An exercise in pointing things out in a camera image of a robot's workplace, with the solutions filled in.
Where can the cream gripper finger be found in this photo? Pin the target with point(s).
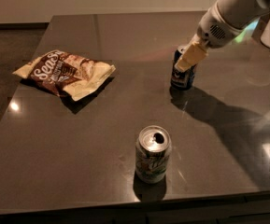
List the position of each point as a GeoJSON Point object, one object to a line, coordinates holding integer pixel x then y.
{"type": "Point", "coordinates": [193, 54]}

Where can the white green 7up can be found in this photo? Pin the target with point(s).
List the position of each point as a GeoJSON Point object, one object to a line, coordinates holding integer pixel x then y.
{"type": "Point", "coordinates": [152, 152]}

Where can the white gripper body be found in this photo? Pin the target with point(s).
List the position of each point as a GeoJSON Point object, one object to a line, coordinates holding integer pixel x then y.
{"type": "Point", "coordinates": [213, 31]}

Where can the blue pepsi can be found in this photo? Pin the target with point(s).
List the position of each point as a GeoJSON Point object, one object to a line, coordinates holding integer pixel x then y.
{"type": "Point", "coordinates": [182, 80]}

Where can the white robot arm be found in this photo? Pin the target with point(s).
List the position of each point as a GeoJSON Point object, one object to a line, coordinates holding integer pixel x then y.
{"type": "Point", "coordinates": [250, 10]}

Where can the brown white chip bag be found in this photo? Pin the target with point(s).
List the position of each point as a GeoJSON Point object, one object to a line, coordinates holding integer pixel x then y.
{"type": "Point", "coordinates": [61, 72]}

